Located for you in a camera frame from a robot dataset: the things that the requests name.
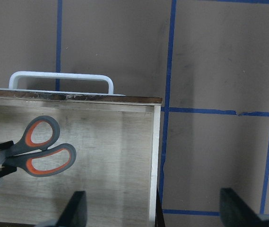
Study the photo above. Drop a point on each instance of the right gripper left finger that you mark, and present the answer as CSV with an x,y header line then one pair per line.
x,y
74,214

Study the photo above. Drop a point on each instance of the dark wooden drawer cabinet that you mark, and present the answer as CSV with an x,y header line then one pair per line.
x,y
116,139

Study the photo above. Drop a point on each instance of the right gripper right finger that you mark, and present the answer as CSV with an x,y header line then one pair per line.
x,y
234,212

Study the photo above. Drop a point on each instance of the grey orange scissors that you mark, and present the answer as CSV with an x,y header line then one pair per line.
x,y
22,153

